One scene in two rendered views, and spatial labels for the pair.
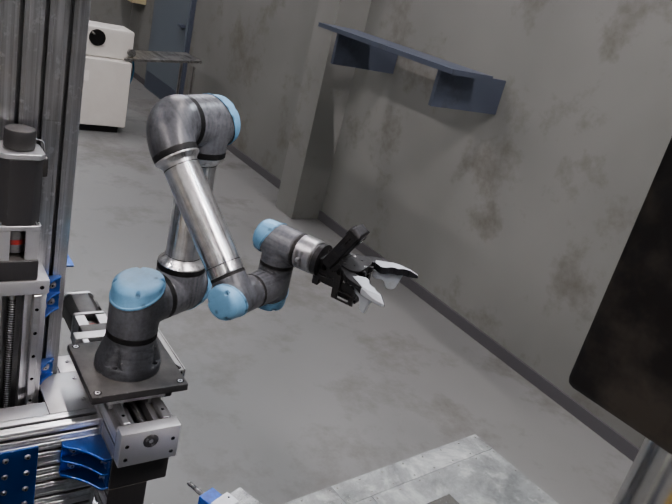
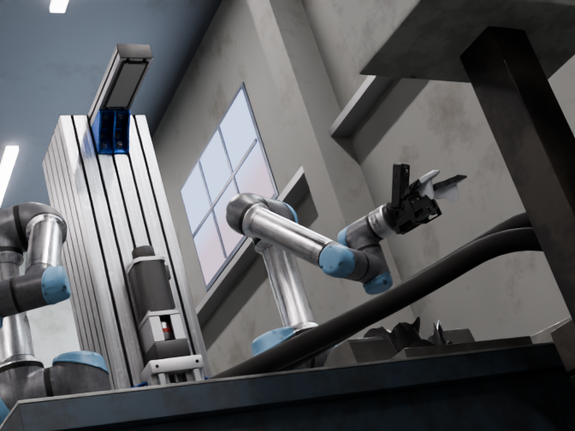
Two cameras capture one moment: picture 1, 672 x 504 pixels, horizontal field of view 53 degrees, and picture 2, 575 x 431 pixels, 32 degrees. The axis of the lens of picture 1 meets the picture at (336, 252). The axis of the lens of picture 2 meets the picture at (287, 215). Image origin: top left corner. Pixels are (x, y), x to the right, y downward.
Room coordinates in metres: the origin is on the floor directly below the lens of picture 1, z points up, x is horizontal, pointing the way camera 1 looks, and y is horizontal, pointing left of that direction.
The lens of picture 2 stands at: (-1.05, -0.02, 0.44)
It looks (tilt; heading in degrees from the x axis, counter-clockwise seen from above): 25 degrees up; 7
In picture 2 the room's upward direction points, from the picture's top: 17 degrees counter-clockwise
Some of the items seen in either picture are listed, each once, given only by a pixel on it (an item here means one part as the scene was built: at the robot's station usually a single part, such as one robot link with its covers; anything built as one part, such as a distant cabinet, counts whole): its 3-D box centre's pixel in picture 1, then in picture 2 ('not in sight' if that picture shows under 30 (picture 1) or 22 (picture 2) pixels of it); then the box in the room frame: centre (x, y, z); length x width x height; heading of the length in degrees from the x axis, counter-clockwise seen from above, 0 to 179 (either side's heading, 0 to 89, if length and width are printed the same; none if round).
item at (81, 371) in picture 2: not in sight; (80, 383); (1.04, 0.81, 1.20); 0.13 x 0.12 x 0.14; 103
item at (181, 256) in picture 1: (189, 208); (288, 288); (1.47, 0.36, 1.41); 0.15 x 0.12 x 0.55; 154
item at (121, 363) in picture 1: (129, 345); not in sight; (1.35, 0.42, 1.09); 0.15 x 0.15 x 0.10
